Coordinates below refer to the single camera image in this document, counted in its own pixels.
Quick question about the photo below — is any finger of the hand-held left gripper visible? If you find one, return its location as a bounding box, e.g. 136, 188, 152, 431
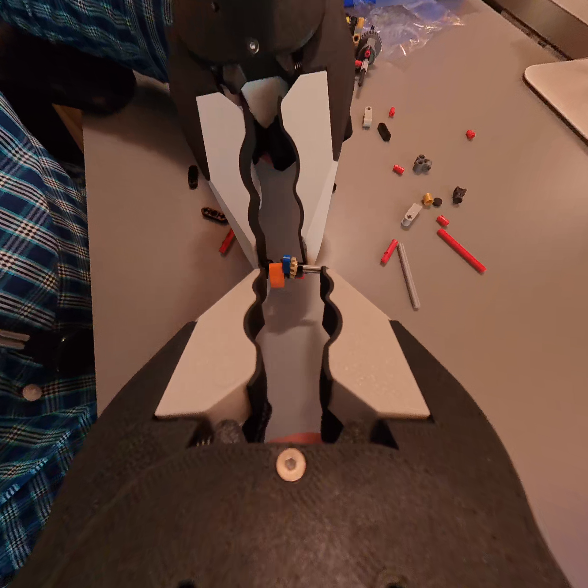
196, 91, 269, 272
279, 70, 341, 266

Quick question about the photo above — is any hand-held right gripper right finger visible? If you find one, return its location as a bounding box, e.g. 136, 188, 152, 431
319, 266, 433, 444

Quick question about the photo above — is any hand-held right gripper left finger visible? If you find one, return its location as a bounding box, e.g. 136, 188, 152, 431
154, 269, 272, 444

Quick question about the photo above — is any black lego gear assembly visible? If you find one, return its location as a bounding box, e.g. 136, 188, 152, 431
266, 254, 328, 281

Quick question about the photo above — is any person's left forearm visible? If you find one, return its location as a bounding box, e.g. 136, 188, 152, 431
0, 0, 174, 115

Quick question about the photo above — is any long grey lego axle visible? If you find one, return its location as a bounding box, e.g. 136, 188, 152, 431
397, 243, 421, 311

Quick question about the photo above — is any long red lego axle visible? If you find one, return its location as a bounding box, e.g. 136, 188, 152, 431
436, 228, 487, 275

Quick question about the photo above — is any clear plastic bag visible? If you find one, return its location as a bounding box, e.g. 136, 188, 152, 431
349, 0, 465, 62

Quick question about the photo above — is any wooden cabinet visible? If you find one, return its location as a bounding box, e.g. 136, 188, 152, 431
53, 105, 84, 152

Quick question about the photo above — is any person's plaid shirt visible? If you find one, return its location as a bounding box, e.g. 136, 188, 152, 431
0, 92, 98, 575

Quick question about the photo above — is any dark flat box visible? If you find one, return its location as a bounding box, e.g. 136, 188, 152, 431
482, 0, 588, 60

